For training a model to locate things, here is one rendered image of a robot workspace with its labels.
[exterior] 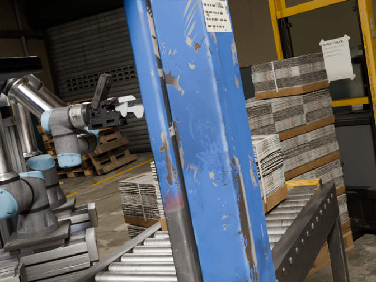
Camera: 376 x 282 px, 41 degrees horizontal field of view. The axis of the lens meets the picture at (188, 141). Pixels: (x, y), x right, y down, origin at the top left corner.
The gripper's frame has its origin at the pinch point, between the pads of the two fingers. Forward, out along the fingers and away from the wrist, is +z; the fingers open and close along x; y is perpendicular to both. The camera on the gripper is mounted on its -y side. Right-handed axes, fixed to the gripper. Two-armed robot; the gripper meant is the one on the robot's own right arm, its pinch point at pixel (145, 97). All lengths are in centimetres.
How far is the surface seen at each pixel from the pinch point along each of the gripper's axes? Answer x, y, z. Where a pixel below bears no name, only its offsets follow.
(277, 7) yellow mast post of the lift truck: -238, -77, 25
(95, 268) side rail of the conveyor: 18, 47, -15
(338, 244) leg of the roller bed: -46, 60, 49
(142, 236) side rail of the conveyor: -6.0, 43.3, -9.9
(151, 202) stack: -81, 40, -35
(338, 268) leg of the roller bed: -48, 69, 47
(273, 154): -25.6, 23.3, 32.7
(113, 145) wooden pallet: -687, -11, -330
